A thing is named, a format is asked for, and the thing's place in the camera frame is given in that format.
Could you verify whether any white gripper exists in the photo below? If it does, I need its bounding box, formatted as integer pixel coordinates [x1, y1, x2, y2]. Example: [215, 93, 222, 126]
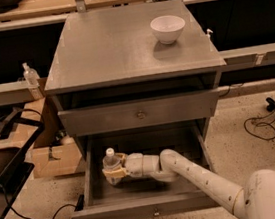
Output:
[102, 152, 144, 179]

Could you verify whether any clear plastic water bottle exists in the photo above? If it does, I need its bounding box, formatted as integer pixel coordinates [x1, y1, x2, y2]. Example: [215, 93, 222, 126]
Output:
[102, 147, 122, 185]

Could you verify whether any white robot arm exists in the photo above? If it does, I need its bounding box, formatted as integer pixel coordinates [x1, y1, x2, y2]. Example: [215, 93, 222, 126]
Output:
[102, 148, 275, 219]

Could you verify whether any grey open middle drawer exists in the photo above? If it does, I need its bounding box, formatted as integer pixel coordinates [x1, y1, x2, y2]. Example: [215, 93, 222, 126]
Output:
[73, 122, 219, 219]

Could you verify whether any grey top drawer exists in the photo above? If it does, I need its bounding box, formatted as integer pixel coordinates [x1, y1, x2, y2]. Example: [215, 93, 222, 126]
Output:
[58, 89, 219, 137]

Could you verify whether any grey wooden drawer cabinet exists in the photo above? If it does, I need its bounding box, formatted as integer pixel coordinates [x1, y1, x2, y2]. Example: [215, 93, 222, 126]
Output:
[35, 0, 239, 177]

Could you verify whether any clear sanitizer pump bottle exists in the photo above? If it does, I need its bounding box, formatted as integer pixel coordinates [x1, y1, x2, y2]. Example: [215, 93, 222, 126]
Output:
[22, 63, 43, 100]

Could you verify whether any small white pump bottle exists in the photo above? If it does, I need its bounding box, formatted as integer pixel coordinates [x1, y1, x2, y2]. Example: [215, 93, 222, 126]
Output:
[206, 29, 214, 40]

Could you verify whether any cardboard box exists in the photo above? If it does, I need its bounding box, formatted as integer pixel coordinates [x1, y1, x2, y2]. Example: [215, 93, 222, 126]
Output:
[4, 73, 88, 183]

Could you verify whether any black metal cart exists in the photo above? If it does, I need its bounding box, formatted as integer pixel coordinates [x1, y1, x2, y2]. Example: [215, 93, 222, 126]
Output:
[0, 100, 88, 219]

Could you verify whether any white ceramic bowl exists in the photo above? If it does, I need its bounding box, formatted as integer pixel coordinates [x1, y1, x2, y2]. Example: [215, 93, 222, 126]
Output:
[150, 15, 186, 44]

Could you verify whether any black floor cable right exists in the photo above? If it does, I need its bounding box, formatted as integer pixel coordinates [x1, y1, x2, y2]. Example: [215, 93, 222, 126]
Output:
[239, 91, 275, 145]

